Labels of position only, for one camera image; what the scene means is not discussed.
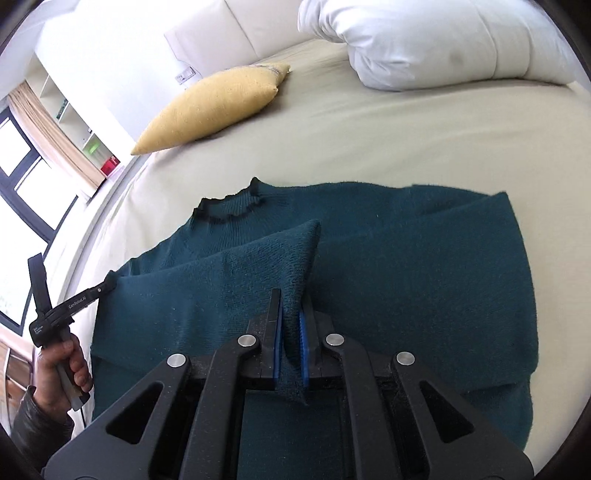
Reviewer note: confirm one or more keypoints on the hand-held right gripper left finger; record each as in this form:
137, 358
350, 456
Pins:
279, 341

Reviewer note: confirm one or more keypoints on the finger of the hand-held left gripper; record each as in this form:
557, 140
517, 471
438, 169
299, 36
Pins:
105, 284

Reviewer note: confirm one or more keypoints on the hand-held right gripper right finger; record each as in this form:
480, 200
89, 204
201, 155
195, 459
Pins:
303, 346

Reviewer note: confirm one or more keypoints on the teal knit sweater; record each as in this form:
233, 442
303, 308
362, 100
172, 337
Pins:
415, 277

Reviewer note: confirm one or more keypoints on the person's left forearm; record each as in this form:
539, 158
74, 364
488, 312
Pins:
39, 429

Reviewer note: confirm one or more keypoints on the person's left hand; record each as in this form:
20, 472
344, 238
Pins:
51, 378

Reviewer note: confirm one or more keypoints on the wooden panel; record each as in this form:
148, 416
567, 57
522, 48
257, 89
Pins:
14, 369

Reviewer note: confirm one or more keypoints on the red box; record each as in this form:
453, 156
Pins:
110, 167

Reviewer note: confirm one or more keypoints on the black framed window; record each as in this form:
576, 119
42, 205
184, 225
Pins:
27, 184

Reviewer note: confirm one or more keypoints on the green item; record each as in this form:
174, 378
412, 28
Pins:
91, 147

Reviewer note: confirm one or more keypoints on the beige striped curtain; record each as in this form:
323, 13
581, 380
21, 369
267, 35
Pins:
55, 143

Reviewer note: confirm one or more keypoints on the yellow throw pillow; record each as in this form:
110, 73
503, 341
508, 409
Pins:
212, 108

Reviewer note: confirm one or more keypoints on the bed with beige sheet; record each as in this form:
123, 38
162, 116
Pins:
369, 138

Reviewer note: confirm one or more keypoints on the cream upholstered headboard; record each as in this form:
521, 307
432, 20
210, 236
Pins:
221, 41

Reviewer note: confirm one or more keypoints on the white pillow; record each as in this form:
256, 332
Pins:
438, 41

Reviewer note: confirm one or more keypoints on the white wall shelf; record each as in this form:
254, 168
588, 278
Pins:
69, 115

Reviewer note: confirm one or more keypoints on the white wall socket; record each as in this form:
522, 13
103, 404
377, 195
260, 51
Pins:
185, 74

